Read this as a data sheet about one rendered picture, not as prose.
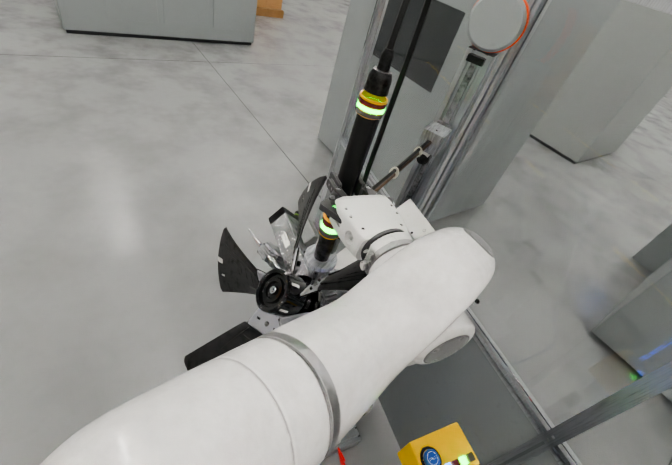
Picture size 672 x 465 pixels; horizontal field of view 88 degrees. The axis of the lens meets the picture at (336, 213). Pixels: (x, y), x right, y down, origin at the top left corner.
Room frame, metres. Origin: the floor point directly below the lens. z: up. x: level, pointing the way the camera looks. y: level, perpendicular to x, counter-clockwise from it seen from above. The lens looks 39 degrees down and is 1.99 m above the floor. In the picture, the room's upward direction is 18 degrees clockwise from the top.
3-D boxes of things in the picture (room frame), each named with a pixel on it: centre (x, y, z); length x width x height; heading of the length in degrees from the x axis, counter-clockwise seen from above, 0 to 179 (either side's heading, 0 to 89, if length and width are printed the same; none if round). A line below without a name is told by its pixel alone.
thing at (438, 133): (1.10, -0.23, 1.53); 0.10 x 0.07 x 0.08; 159
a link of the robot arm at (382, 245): (0.37, -0.09, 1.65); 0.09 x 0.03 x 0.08; 124
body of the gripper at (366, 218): (0.43, -0.06, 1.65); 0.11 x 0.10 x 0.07; 34
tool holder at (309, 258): (0.52, 0.00, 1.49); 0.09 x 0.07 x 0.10; 159
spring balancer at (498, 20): (1.18, -0.26, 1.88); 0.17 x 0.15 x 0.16; 34
